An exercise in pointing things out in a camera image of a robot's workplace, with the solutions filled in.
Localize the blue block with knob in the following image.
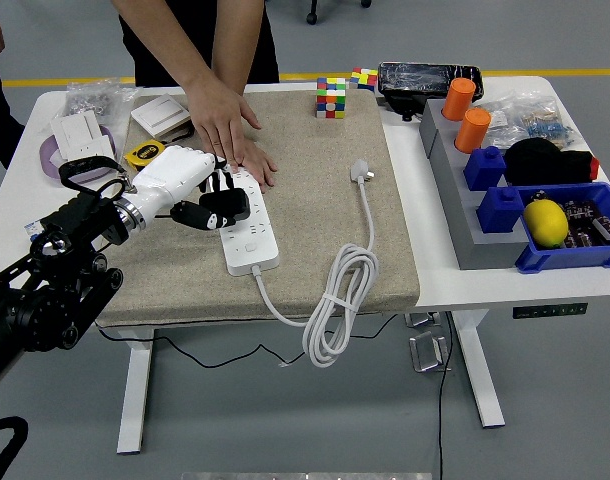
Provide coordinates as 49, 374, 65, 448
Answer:
463, 145, 508, 193
475, 185, 529, 235

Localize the person's right hand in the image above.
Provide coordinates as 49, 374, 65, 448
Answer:
183, 74, 263, 171

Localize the black plug adapter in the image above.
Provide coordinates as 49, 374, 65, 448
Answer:
198, 187, 252, 223

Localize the grey-brown mat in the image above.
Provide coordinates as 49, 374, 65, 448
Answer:
88, 89, 421, 329

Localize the black floor cable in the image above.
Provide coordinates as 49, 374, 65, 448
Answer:
436, 312, 456, 480

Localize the white power strip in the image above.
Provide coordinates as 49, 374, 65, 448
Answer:
218, 167, 280, 277

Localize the small colourful puzzle cube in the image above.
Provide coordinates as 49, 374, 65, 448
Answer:
349, 67, 379, 94

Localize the blue plastic bin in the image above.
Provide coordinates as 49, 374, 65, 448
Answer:
514, 181, 610, 275

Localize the purple tray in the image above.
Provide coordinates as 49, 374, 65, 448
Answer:
38, 125, 118, 185

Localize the clear bag of metal parts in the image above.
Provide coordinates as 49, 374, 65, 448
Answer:
64, 78, 139, 126

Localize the large colourful puzzle cube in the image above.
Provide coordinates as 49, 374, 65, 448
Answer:
315, 76, 348, 121

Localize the black wrapped box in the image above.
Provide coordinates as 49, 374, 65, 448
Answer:
377, 61, 485, 109

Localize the orange cylinder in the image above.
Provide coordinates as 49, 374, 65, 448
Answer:
454, 107, 493, 155
441, 77, 478, 122

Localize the yellow lemon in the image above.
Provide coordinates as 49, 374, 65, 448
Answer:
522, 198, 570, 250

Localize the clear bag of beige parts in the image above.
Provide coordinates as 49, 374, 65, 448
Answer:
477, 95, 561, 149

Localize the metal bracket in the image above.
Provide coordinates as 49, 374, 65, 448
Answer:
408, 329, 454, 374

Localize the person's torso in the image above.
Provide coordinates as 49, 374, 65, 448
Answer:
118, 0, 280, 89
0, 54, 25, 170

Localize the white socket panel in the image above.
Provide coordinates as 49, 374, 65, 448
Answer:
66, 135, 117, 174

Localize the black office chair base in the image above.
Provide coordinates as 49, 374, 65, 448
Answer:
306, 0, 374, 26

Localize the black fabric bundle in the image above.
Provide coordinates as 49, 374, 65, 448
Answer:
503, 138, 594, 187

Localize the clear bag of blue parts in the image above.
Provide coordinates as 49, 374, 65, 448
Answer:
522, 112, 582, 151

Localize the white switch panel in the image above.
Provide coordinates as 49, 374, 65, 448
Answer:
50, 110, 106, 159

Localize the white double wall switch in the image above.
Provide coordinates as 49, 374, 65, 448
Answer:
130, 93, 193, 139

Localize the person's left hand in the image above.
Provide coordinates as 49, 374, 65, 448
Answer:
233, 138, 279, 193

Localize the white blue circuit breaker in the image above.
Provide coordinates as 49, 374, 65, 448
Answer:
23, 218, 51, 246

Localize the thin black adapter cord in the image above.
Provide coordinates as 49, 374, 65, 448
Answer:
93, 213, 402, 370

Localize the yellow tape measure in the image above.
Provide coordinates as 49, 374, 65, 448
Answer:
123, 139, 169, 169

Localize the white table leg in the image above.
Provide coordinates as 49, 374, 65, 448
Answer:
452, 309, 506, 430
116, 327, 156, 455

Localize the grey stepped block holder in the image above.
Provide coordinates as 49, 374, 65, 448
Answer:
418, 97, 532, 272

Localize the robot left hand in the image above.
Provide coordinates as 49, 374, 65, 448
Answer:
127, 144, 239, 233

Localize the black table control panel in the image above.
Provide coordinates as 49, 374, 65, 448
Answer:
512, 302, 589, 320

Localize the white power cord with plug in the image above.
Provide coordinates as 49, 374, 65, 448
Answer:
251, 158, 381, 370

